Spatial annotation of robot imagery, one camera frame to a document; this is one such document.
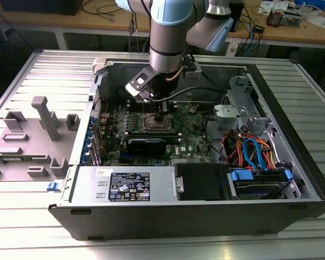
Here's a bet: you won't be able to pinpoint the orange wire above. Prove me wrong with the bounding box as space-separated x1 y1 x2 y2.
259 139 285 170

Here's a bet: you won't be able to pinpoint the blue wire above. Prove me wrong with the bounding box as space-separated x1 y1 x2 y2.
243 137 269 172

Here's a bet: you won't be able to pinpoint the small white camera box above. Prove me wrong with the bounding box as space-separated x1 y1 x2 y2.
183 61 202 80

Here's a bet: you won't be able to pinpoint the black graphics card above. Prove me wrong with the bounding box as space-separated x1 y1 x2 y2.
126 137 168 156

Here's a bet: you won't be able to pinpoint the black camera cable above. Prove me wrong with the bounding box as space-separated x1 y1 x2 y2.
151 86 226 103

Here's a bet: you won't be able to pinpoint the grey electronic device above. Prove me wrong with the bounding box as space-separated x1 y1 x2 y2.
283 10 304 27

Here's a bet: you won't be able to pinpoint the white camera black bracket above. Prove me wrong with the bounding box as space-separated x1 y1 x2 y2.
125 66 155 103

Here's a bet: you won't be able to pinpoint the silver metal drive cage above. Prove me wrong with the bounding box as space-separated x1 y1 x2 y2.
222 75 274 128

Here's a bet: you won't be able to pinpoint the blue expansion slot latch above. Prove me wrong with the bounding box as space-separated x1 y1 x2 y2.
80 116 96 166

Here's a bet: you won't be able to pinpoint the wooden desk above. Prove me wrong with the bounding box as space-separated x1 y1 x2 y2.
0 0 325 51

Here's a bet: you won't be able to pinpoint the white papers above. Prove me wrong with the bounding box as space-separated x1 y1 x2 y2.
304 15 325 30

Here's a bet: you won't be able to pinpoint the grey parts rack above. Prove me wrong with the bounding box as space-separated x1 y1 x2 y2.
0 96 81 183

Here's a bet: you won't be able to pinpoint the hard disk in blue carrier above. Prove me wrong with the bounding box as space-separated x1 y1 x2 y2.
226 167 294 201

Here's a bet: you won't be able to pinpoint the green motherboard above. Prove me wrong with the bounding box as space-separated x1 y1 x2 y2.
99 102 223 167

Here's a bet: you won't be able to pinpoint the finned heat sink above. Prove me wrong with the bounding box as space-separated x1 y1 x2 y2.
267 7 284 27

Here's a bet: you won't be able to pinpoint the square CPU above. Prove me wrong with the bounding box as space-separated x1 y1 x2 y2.
148 116 166 129

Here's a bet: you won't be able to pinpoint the red wire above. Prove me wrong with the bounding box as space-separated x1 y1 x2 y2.
222 129 246 166

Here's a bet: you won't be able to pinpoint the black plastic shroud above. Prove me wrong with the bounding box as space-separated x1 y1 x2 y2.
174 163 232 202

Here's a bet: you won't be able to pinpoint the blue hanging cable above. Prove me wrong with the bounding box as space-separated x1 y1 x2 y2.
248 21 257 54

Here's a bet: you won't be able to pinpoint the silver power supply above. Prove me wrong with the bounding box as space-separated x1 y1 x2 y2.
69 165 179 203

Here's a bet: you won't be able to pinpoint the white printed box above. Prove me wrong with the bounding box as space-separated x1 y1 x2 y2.
259 0 288 9

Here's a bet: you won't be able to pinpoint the black upright box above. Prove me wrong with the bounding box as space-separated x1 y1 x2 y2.
229 0 245 33

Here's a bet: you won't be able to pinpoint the CPU socket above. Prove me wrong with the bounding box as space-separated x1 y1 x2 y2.
142 111 177 134

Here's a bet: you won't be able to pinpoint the large black equipment box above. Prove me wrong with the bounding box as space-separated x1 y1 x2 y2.
0 0 84 16

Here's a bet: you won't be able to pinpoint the black PC case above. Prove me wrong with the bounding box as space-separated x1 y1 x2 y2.
48 55 325 242

